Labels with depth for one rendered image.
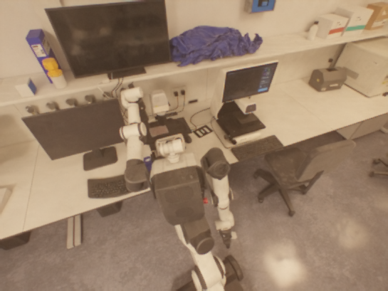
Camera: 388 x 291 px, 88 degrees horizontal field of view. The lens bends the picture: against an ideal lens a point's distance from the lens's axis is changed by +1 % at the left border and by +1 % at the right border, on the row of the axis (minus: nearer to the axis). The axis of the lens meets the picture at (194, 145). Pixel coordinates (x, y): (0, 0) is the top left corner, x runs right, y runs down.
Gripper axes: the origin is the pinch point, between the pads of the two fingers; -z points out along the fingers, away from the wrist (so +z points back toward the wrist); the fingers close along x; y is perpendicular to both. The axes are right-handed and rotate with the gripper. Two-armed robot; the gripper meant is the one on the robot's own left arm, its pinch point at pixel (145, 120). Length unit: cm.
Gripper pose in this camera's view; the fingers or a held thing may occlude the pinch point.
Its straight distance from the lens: 147.4
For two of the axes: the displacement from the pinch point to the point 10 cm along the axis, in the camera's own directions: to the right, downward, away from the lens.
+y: -9.1, 4.0, -1.0
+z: -1.9, -6.2, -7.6
